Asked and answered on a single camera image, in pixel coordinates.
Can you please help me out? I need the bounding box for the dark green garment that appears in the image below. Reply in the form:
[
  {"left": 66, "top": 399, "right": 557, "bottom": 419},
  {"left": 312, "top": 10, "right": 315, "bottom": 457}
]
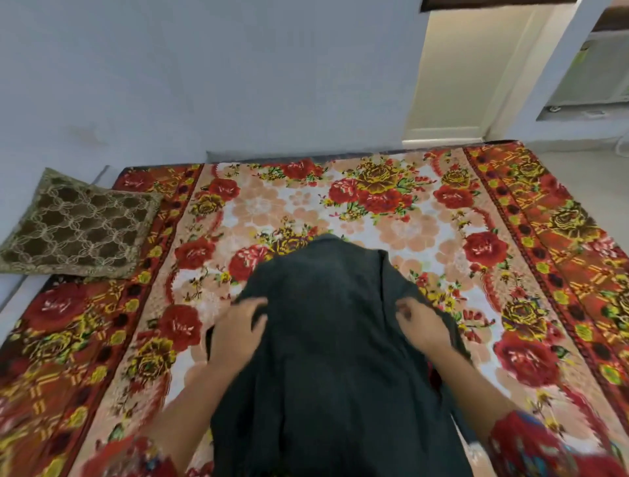
[{"left": 205, "top": 233, "right": 485, "bottom": 477}]

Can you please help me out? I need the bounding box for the red floral sleeve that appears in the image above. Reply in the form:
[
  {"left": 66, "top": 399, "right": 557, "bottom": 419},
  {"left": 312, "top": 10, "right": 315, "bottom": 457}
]
[
  {"left": 81, "top": 435, "right": 180, "bottom": 477},
  {"left": 486, "top": 410, "right": 629, "bottom": 477}
]

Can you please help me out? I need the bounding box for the person's left forearm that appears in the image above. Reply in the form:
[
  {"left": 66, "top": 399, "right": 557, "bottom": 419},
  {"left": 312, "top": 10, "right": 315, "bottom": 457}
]
[{"left": 143, "top": 361, "right": 242, "bottom": 472}]

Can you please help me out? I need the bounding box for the red floral bedsheet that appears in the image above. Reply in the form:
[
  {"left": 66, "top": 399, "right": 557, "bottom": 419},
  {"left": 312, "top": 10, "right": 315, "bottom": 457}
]
[{"left": 0, "top": 142, "right": 629, "bottom": 477}]

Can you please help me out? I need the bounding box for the white air cooler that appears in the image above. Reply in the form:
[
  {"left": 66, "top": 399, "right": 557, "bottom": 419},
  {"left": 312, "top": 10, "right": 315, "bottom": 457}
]
[{"left": 537, "top": 29, "right": 629, "bottom": 121}]

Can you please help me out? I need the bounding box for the brown patterned cushion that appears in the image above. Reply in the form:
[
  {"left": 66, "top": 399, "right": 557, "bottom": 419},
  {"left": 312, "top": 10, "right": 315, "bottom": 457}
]
[{"left": 0, "top": 167, "right": 163, "bottom": 281}]

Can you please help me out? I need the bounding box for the person's right forearm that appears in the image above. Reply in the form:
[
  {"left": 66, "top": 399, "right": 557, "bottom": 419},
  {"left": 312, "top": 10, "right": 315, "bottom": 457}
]
[{"left": 428, "top": 346, "right": 519, "bottom": 443}]

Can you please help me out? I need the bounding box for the red floral right sleeve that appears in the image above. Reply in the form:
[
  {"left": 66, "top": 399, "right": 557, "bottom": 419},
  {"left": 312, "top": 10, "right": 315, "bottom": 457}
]
[{"left": 486, "top": 410, "right": 629, "bottom": 477}]

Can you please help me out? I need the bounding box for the person's right hand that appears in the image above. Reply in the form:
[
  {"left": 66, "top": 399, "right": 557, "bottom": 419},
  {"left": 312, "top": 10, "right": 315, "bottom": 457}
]
[{"left": 395, "top": 297, "right": 454, "bottom": 365}]

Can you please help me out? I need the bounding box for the person's left hand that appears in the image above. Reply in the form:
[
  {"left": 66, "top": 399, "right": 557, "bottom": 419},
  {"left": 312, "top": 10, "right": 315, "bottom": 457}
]
[{"left": 207, "top": 297, "right": 269, "bottom": 377}]

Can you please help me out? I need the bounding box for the cream door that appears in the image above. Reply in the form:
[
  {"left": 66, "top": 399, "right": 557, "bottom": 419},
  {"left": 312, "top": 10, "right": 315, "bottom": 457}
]
[{"left": 402, "top": 2, "right": 581, "bottom": 144}]

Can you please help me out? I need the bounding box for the red floral left sleeve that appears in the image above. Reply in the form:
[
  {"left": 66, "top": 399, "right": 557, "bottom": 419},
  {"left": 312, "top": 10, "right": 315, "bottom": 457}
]
[{"left": 81, "top": 435, "right": 180, "bottom": 477}]

